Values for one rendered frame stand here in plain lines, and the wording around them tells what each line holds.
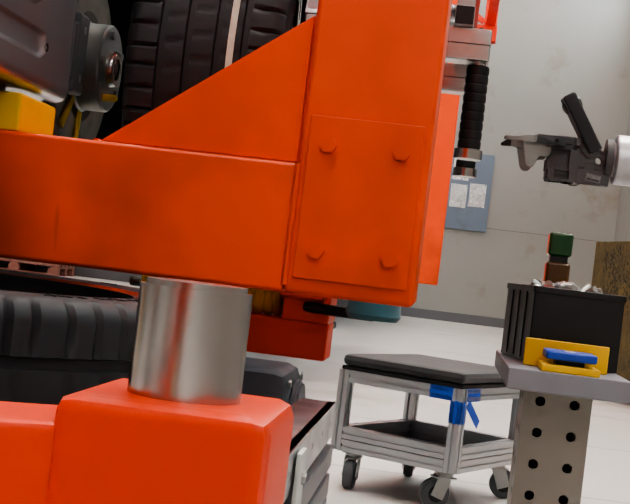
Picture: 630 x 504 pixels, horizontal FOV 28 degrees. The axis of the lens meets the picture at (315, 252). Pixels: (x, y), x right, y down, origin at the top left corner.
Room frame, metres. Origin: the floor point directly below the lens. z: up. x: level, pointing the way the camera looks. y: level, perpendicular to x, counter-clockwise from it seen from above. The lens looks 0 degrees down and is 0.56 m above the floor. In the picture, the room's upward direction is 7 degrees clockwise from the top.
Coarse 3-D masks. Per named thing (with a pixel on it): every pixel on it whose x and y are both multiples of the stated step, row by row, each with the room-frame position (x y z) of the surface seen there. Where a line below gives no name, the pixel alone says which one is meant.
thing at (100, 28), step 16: (80, 0) 2.10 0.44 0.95; (96, 0) 2.19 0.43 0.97; (96, 16) 2.20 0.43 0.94; (96, 32) 2.11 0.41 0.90; (112, 32) 2.15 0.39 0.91; (96, 48) 2.10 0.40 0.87; (112, 48) 2.16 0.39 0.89; (96, 64) 2.09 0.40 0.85; (96, 80) 2.10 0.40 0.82; (80, 96) 2.12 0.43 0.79; (96, 96) 2.12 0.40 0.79; (96, 112) 2.27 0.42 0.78; (64, 128) 2.10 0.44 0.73; (80, 128) 2.19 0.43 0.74; (96, 128) 2.28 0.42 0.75
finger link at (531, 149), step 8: (504, 136) 2.21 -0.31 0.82; (512, 136) 2.21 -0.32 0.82; (520, 136) 2.21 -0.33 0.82; (528, 136) 2.21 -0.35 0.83; (536, 136) 2.21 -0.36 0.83; (528, 144) 2.21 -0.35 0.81; (536, 144) 2.22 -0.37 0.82; (544, 144) 2.23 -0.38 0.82; (528, 152) 2.22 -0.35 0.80; (536, 152) 2.22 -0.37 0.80; (544, 152) 2.23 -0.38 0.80; (528, 160) 2.22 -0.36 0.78; (536, 160) 2.23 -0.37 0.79
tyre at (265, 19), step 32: (160, 0) 1.86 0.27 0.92; (192, 0) 1.86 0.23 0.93; (224, 0) 1.85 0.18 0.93; (256, 0) 1.85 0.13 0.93; (288, 0) 1.85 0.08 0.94; (160, 32) 1.85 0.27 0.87; (192, 32) 1.85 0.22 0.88; (224, 32) 1.84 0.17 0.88; (256, 32) 1.83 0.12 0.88; (128, 64) 1.86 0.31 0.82; (160, 64) 1.85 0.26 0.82; (192, 64) 1.84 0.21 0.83; (224, 64) 1.84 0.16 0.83; (128, 96) 1.86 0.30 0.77; (160, 96) 1.85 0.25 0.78
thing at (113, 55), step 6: (108, 54) 2.14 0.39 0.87; (114, 54) 2.15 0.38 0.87; (108, 60) 2.14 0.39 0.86; (114, 60) 2.14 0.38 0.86; (120, 60) 2.18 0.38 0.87; (108, 66) 2.13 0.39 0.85; (114, 66) 2.16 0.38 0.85; (120, 66) 2.18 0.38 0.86; (108, 72) 2.14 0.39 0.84; (114, 72) 2.16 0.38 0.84; (120, 72) 2.19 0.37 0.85; (108, 78) 2.14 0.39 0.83; (114, 78) 2.18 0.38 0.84; (120, 78) 2.19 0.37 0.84; (108, 84) 2.15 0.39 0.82; (114, 84) 2.16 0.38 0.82
